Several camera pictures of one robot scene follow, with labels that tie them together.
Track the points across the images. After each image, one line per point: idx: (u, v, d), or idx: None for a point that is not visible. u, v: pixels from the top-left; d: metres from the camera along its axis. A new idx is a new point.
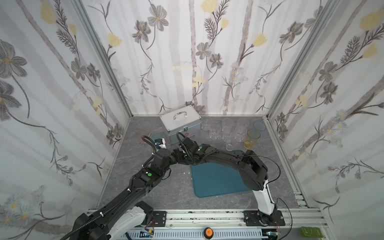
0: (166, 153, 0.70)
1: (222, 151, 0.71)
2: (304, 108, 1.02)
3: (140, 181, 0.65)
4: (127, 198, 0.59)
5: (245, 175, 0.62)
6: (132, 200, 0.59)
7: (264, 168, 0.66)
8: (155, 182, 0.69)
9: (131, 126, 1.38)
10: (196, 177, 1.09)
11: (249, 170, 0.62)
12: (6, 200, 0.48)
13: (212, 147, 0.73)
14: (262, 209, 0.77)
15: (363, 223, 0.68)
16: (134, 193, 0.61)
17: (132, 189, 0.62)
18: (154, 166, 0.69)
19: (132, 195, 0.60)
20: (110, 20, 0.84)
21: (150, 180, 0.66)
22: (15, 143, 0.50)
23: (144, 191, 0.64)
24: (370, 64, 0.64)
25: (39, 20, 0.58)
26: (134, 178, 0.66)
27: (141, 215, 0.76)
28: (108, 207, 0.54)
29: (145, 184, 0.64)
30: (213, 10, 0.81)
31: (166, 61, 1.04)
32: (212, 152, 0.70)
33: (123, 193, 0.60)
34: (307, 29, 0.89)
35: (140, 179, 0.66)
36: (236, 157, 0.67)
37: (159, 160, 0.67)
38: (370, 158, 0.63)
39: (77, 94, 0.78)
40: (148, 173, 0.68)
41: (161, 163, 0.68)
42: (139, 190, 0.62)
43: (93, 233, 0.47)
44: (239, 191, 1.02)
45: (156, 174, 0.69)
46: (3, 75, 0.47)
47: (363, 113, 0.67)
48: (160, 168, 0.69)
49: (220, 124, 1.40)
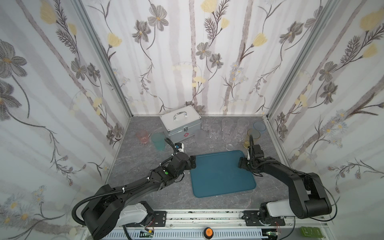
0: (184, 157, 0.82)
1: (285, 166, 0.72)
2: (304, 108, 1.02)
3: (158, 175, 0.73)
4: (144, 185, 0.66)
5: (293, 191, 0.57)
6: (147, 189, 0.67)
7: (323, 201, 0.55)
8: (168, 182, 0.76)
9: (131, 126, 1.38)
10: (197, 179, 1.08)
11: (302, 189, 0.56)
12: (6, 200, 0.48)
13: (275, 160, 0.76)
14: (269, 208, 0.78)
15: (363, 222, 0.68)
16: (150, 183, 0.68)
17: (150, 180, 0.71)
18: (171, 166, 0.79)
19: (148, 185, 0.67)
20: (110, 20, 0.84)
21: (166, 178, 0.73)
22: (14, 143, 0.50)
23: (158, 185, 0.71)
24: (370, 64, 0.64)
25: (40, 20, 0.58)
26: (153, 171, 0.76)
27: (143, 213, 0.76)
28: (129, 187, 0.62)
29: (162, 180, 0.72)
30: (213, 10, 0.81)
31: (166, 61, 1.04)
32: (273, 162, 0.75)
33: (142, 180, 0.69)
34: (307, 29, 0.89)
35: (158, 173, 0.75)
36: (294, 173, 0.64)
37: (177, 161, 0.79)
38: (370, 158, 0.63)
39: (76, 94, 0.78)
40: (165, 171, 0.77)
41: (178, 165, 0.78)
42: (155, 182, 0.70)
43: (111, 204, 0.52)
44: (240, 191, 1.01)
45: (171, 175, 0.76)
46: (3, 75, 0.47)
47: (363, 113, 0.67)
48: (177, 169, 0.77)
49: (220, 124, 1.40)
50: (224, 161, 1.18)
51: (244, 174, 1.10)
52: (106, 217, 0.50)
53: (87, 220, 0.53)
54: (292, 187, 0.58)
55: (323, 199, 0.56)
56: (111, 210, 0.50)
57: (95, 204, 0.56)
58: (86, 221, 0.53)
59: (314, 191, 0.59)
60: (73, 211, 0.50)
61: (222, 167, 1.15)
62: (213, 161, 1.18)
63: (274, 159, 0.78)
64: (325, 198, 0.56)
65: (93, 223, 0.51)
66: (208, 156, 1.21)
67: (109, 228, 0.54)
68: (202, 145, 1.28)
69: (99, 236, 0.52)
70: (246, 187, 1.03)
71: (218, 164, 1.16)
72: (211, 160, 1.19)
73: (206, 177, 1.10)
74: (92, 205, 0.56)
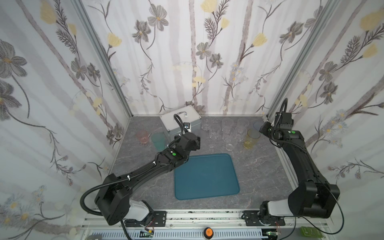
0: (192, 137, 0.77)
1: (307, 157, 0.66)
2: (304, 108, 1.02)
3: (165, 158, 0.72)
4: (152, 170, 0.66)
5: (300, 194, 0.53)
6: (156, 172, 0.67)
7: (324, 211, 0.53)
8: (178, 163, 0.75)
9: (131, 126, 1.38)
10: (187, 184, 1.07)
11: (310, 198, 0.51)
12: (6, 200, 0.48)
13: (302, 147, 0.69)
14: (269, 207, 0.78)
15: (363, 222, 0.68)
16: (158, 166, 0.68)
17: (157, 163, 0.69)
18: (179, 146, 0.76)
19: (156, 169, 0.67)
20: (110, 20, 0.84)
21: (174, 159, 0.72)
22: (15, 143, 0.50)
23: (166, 168, 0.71)
24: (370, 64, 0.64)
25: (40, 20, 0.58)
26: (160, 154, 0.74)
27: (145, 210, 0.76)
28: (135, 174, 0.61)
29: (170, 162, 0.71)
30: (213, 10, 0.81)
31: (166, 61, 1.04)
32: (296, 147, 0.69)
33: (149, 165, 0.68)
34: (307, 29, 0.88)
35: (165, 155, 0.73)
36: (315, 177, 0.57)
37: (185, 141, 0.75)
38: (370, 158, 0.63)
39: (76, 94, 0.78)
40: (172, 153, 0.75)
41: (186, 145, 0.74)
42: (162, 166, 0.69)
43: (118, 193, 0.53)
44: (231, 194, 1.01)
45: (180, 155, 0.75)
46: (3, 75, 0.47)
47: (363, 113, 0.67)
48: (185, 149, 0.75)
49: (220, 124, 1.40)
50: (211, 163, 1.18)
51: (241, 173, 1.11)
52: (114, 205, 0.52)
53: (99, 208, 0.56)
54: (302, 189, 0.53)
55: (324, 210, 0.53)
56: (119, 198, 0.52)
57: (104, 193, 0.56)
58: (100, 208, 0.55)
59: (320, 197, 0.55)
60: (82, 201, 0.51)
61: (211, 169, 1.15)
62: (202, 164, 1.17)
63: (302, 146, 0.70)
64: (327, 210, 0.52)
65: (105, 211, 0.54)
66: (197, 158, 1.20)
67: (121, 214, 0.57)
68: (202, 145, 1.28)
69: (114, 221, 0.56)
70: (236, 189, 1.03)
71: (207, 167, 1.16)
72: (209, 161, 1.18)
73: (195, 180, 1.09)
74: (101, 195, 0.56)
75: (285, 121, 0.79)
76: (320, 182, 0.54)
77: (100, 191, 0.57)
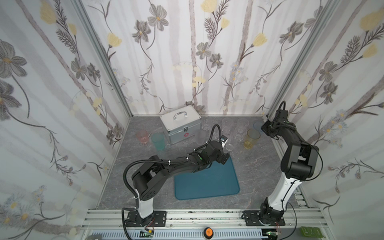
0: (218, 146, 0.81)
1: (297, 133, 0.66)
2: (304, 108, 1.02)
3: (194, 158, 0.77)
4: (184, 164, 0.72)
5: (287, 153, 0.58)
6: (186, 168, 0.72)
7: (309, 167, 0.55)
8: (202, 167, 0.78)
9: (131, 126, 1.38)
10: (187, 184, 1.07)
11: (295, 153, 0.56)
12: (6, 200, 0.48)
13: (293, 126, 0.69)
14: (269, 201, 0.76)
15: (363, 222, 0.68)
16: (188, 163, 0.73)
17: (188, 160, 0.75)
18: (205, 152, 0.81)
19: (187, 164, 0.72)
20: (110, 20, 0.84)
21: (201, 162, 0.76)
22: (14, 143, 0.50)
23: (194, 168, 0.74)
24: (370, 65, 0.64)
25: (39, 20, 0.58)
26: (190, 154, 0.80)
27: (149, 210, 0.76)
28: (173, 162, 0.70)
29: (198, 163, 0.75)
30: (213, 10, 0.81)
31: (166, 61, 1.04)
32: (284, 126, 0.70)
33: (182, 159, 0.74)
34: (307, 29, 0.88)
35: (194, 157, 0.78)
36: (300, 141, 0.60)
37: (211, 148, 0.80)
38: (370, 158, 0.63)
39: (76, 94, 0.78)
40: (199, 156, 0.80)
41: (211, 152, 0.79)
42: (192, 164, 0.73)
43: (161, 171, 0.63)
44: (231, 194, 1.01)
45: (205, 161, 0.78)
46: (3, 75, 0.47)
47: (363, 113, 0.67)
48: (210, 156, 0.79)
49: (220, 124, 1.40)
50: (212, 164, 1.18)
51: (241, 173, 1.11)
52: (156, 181, 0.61)
53: (136, 182, 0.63)
54: (288, 149, 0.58)
55: (309, 167, 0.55)
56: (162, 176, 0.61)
57: (144, 170, 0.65)
58: (137, 183, 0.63)
59: (305, 158, 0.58)
60: (127, 170, 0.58)
61: (211, 170, 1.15)
62: None
63: (293, 126, 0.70)
64: (312, 166, 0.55)
65: (142, 186, 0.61)
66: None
67: (153, 193, 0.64)
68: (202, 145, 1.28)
69: (146, 197, 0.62)
70: (236, 189, 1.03)
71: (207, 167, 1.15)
72: None
73: (195, 181, 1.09)
74: (142, 171, 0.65)
75: (282, 116, 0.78)
76: (304, 143, 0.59)
77: (141, 168, 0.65)
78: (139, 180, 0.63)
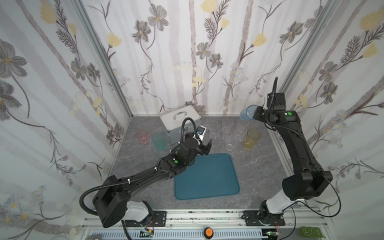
0: (192, 144, 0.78)
1: (303, 143, 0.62)
2: (304, 108, 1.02)
3: (167, 165, 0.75)
4: (152, 176, 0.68)
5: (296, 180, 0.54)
6: (155, 178, 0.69)
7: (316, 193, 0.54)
8: (179, 171, 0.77)
9: (131, 126, 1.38)
10: (186, 184, 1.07)
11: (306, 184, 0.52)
12: (6, 200, 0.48)
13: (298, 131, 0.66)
14: (269, 206, 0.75)
15: (363, 222, 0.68)
16: (158, 173, 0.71)
17: (158, 169, 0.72)
18: (180, 154, 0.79)
19: (156, 175, 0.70)
20: (110, 20, 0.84)
21: (175, 167, 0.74)
22: (15, 143, 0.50)
23: (167, 174, 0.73)
24: (370, 65, 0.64)
25: (40, 20, 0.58)
26: (162, 160, 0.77)
27: (145, 211, 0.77)
28: (136, 178, 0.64)
29: (171, 169, 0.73)
30: (213, 10, 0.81)
31: (166, 61, 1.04)
32: (292, 132, 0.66)
33: (150, 170, 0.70)
34: (307, 29, 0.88)
35: (167, 162, 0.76)
36: (310, 165, 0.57)
37: (184, 150, 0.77)
38: (370, 158, 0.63)
39: (76, 94, 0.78)
40: (174, 160, 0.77)
41: (185, 153, 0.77)
42: (163, 172, 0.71)
43: (117, 195, 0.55)
44: (231, 194, 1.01)
45: (181, 163, 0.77)
46: (3, 75, 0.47)
47: (363, 113, 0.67)
48: (185, 157, 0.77)
49: (220, 124, 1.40)
50: (211, 164, 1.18)
51: (240, 173, 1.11)
52: (112, 208, 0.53)
53: (96, 208, 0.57)
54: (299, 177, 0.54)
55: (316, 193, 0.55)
56: (117, 201, 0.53)
57: (103, 194, 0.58)
58: (97, 210, 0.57)
59: None
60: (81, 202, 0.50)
61: (211, 169, 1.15)
62: (202, 165, 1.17)
63: (297, 129, 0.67)
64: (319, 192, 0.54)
65: (102, 213, 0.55)
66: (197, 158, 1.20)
67: (118, 217, 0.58)
68: None
69: (109, 223, 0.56)
70: (236, 189, 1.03)
71: (207, 168, 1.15)
72: (208, 163, 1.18)
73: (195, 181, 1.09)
74: (100, 195, 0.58)
75: (278, 102, 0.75)
76: (315, 170, 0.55)
77: (100, 192, 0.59)
78: (98, 207, 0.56)
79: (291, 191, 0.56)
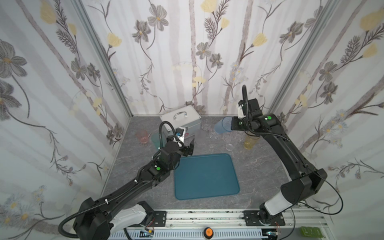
0: (173, 148, 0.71)
1: (290, 146, 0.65)
2: (304, 108, 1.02)
3: (149, 174, 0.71)
4: (132, 191, 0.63)
5: (296, 188, 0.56)
6: (138, 192, 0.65)
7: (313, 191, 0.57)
8: (162, 176, 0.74)
9: (131, 126, 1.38)
10: (186, 184, 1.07)
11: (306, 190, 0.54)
12: (6, 200, 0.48)
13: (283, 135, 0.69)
14: (268, 209, 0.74)
15: (363, 222, 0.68)
16: (140, 184, 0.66)
17: (139, 181, 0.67)
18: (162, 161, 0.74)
19: (138, 188, 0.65)
20: (110, 20, 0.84)
21: (158, 174, 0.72)
22: (15, 143, 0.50)
23: (150, 184, 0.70)
24: (370, 65, 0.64)
25: (40, 20, 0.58)
26: (144, 169, 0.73)
27: (141, 213, 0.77)
28: (114, 196, 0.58)
29: (153, 178, 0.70)
30: (213, 10, 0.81)
31: (166, 61, 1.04)
32: (278, 137, 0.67)
33: (131, 184, 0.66)
34: (307, 29, 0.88)
35: (148, 171, 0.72)
36: (305, 168, 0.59)
37: (165, 156, 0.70)
38: (370, 158, 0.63)
39: (76, 94, 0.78)
40: (156, 167, 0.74)
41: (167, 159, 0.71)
42: (145, 182, 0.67)
43: (95, 219, 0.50)
44: (231, 194, 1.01)
45: (163, 169, 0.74)
46: (3, 75, 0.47)
47: (363, 113, 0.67)
48: (167, 163, 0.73)
49: None
50: (211, 163, 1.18)
51: (240, 173, 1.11)
52: (92, 234, 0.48)
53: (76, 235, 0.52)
54: (298, 186, 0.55)
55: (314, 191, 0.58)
56: (96, 225, 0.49)
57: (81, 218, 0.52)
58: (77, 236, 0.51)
59: None
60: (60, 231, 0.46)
61: (211, 169, 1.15)
62: (202, 164, 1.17)
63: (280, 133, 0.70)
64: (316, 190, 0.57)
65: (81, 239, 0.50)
66: (198, 158, 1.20)
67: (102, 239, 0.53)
68: (202, 145, 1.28)
69: None
70: (236, 189, 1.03)
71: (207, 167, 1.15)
72: (208, 162, 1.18)
73: (195, 181, 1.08)
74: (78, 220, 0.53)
75: (254, 108, 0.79)
76: (310, 173, 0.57)
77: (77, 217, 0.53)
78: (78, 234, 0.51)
79: (294, 197, 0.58)
